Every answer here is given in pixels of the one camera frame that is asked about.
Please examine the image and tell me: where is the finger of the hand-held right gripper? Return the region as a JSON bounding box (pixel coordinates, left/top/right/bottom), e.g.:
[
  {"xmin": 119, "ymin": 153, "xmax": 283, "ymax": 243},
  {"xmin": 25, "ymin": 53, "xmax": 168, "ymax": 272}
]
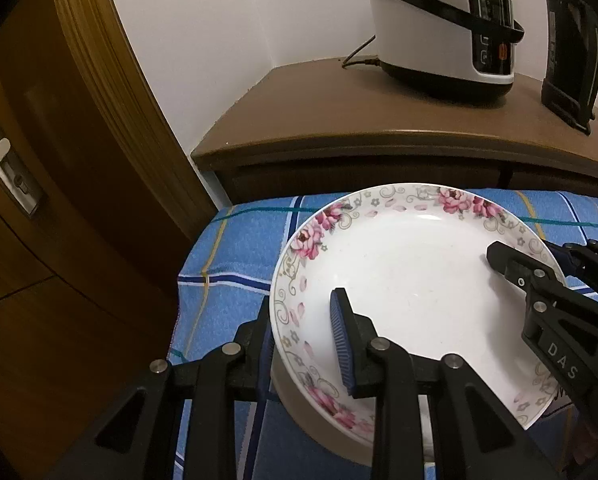
[
  {"xmin": 486, "ymin": 241, "xmax": 576, "ymax": 322},
  {"xmin": 558, "ymin": 240, "xmax": 598, "ymax": 311}
]

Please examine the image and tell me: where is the black thermos flask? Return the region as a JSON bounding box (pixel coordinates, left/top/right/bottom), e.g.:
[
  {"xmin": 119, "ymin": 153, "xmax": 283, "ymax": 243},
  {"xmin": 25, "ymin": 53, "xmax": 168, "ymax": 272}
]
[{"xmin": 539, "ymin": 0, "xmax": 598, "ymax": 136}]

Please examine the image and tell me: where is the rice cooker power cable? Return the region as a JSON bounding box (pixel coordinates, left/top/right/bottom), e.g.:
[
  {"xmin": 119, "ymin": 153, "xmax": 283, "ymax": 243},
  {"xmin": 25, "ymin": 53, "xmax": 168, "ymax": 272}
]
[{"xmin": 341, "ymin": 35, "xmax": 380, "ymax": 69}]

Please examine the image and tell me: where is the blue plaid cloth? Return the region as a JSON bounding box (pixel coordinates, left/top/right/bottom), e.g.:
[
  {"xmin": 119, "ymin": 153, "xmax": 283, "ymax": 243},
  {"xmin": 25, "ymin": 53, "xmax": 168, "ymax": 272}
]
[{"xmin": 171, "ymin": 187, "xmax": 598, "ymax": 480}]

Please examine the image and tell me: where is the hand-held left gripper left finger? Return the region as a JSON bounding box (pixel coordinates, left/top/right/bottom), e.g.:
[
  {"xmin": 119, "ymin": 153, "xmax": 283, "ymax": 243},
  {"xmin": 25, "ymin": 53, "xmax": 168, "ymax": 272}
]
[{"xmin": 44, "ymin": 300, "xmax": 278, "ymax": 480}]

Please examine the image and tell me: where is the silver door handle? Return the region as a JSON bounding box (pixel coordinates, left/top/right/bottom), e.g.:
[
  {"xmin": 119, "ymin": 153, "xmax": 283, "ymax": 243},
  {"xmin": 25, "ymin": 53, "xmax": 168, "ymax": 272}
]
[{"xmin": 0, "ymin": 122, "xmax": 48, "ymax": 219}]

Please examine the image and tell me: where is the cream ceramic dish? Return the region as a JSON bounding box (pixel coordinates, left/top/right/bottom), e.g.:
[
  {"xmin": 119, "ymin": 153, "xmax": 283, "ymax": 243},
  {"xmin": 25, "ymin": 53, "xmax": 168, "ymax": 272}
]
[{"xmin": 270, "ymin": 350, "xmax": 440, "ymax": 464}]

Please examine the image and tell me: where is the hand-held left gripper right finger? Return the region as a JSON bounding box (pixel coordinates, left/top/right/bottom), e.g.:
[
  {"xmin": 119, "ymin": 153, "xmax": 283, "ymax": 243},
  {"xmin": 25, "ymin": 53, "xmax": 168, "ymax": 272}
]
[{"xmin": 329, "ymin": 287, "xmax": 560, "ymax": 480}]

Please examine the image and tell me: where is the white rice cooker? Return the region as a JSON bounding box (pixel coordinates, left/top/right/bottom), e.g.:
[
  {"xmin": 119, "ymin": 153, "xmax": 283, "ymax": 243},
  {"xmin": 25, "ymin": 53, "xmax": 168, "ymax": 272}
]
[{"xmin": 366, "ymin": 0, "xmax": 526, "ymax": 99}]

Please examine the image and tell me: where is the brown wooden door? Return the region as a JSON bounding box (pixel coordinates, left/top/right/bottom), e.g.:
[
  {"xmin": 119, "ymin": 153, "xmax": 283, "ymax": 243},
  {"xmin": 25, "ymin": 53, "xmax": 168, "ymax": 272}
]
[{"xmin": 0, "ymin": 0, "xmax": 221, "ymax": 480}]

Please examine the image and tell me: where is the brown wooden cabinet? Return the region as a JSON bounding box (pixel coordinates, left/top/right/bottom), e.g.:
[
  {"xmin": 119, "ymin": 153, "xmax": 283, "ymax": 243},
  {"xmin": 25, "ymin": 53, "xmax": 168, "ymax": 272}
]
[{"xmin": 190, "ymin": 57, "xmax": 598, "ymax": 208}]

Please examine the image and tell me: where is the floral white plate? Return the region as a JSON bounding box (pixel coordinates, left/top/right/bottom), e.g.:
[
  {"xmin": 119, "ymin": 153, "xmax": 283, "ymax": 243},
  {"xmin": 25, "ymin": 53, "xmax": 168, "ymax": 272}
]
[{"xmin": 270, "ymin": 182, "xmax": 570, "ymax": 433}]

